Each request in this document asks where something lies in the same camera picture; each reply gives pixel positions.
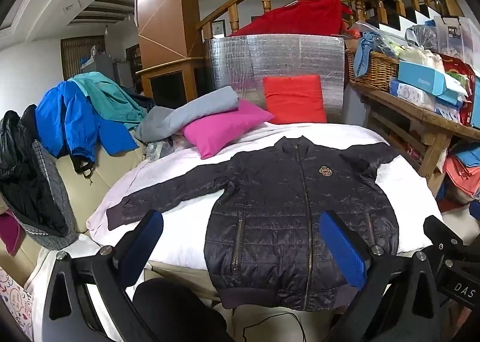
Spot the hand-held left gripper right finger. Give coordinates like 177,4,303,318
319,210,451,342

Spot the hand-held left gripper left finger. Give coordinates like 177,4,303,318
41,210,166,342

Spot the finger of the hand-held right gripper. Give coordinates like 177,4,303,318
423,215,466,271

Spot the black quilted jacket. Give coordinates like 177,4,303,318
106,135,401,312

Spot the stack of folded clothes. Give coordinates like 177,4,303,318
437,141,480,221

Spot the white blanket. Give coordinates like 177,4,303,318
86,122,445,271

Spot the person's leg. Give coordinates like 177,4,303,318
132,278,235,342

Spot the wooden side table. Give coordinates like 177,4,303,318
349,78,480,198

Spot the grey knit garment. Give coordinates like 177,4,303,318
15,140,79,250

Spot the magenta cloth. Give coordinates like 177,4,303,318
0,211,22,256

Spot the black shiny jacket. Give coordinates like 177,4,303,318
0,104,70,238

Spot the grey sweatshirt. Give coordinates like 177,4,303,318
134,86,241,142

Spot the heart patterned cloth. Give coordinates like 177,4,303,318
0,267,35,341

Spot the pink pillow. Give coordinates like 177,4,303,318
182,98,276,160

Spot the blue jacket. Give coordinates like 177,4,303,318
35,81,139,159

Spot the blue cardboard box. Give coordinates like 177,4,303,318
397,60,464,97

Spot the teal jacket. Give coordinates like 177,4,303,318
68,71,148,131

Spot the red pillow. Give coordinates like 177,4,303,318
262,74,328,125

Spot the wooden cabinet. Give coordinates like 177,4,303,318
136,57,207,110

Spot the wicker basket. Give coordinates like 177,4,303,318
344,48,400,83

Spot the clear plastic storage box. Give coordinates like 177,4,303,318
434,16,480,67

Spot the light blue cloth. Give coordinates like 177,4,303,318
353,32,396,76

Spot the silver foil insulation mat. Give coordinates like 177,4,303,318
204,33,346,121

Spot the wooden pillar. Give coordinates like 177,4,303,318
136,0,205,69

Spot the black cable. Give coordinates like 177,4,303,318
232,311,305,342

